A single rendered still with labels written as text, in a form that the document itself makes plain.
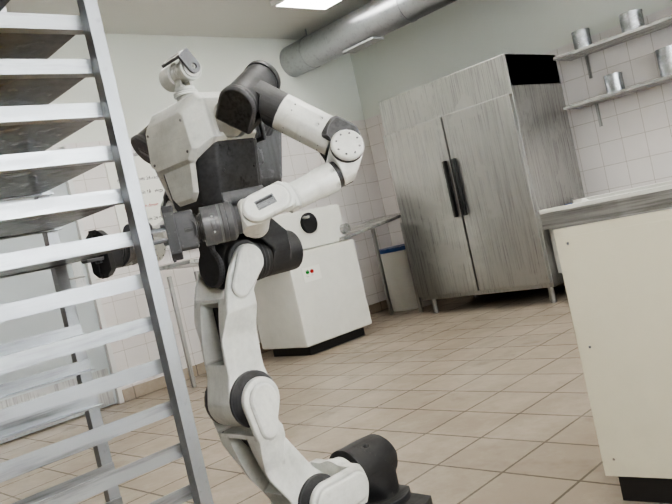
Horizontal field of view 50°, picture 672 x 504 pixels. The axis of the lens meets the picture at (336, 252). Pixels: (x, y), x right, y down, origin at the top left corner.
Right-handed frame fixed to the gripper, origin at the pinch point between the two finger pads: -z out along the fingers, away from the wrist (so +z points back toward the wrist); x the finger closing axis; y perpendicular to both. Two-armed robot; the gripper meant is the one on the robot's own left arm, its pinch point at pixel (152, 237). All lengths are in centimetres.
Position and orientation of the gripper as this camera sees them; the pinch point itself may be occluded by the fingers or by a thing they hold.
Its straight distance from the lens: 162.0
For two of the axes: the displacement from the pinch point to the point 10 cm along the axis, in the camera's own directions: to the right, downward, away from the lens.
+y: 2.2, -0.1, -9.8
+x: -2.1, -9.8, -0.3
